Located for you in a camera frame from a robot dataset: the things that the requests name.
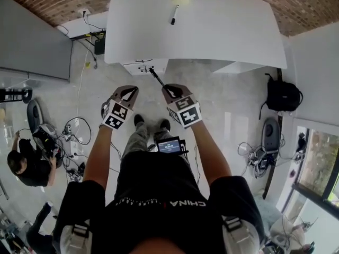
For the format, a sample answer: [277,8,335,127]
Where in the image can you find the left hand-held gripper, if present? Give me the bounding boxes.
[99,85,140,131]

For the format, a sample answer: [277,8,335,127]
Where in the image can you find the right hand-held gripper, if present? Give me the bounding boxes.
[161,83,204,130]

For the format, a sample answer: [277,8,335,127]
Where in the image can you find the black pen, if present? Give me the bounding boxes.
[148,67,173,95]

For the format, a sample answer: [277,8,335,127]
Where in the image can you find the black and white marker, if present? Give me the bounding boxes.
[169,4,180,25]

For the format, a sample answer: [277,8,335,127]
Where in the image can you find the person's right forearm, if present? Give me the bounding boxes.
[189,119,234,185]

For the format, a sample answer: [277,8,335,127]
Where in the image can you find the person's left forearm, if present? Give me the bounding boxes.
[83,125,119,186]

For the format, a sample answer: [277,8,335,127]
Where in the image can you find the white drawer unit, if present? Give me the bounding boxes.
[126,62,168,76]

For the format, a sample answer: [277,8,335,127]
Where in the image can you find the white desk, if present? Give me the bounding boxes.
[104,0,288,76]

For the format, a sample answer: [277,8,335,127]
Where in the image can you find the person's camouflage trousers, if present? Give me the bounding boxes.
[123,120,172,158]

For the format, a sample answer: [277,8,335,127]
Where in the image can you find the small black screen device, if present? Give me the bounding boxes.
[155,138,186,155]

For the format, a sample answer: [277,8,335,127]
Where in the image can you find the black router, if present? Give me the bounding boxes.
[94,38,106,56]

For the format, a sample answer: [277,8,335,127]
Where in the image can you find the white power strip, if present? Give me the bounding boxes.
[69,140,79,158]

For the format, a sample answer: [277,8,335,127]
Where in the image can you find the grey oval device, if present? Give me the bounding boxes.
[262,117,281,153]
[26,99,44,132]

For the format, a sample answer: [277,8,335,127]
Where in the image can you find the person's black t-shirt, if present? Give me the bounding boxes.
[52,151,265,254]

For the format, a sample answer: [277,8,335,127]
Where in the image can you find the black backpack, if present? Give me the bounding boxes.
[258,72,304,120]

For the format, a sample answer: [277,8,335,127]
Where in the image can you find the grey refrigerator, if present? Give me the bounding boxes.
[0,0,74,84]

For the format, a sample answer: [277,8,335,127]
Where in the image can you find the dark framed window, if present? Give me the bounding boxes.
[292,124,339,218]

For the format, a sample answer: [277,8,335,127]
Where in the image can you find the grey harness shoulder strap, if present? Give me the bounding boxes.
[60,220,92,254]
[221,214,262,254]

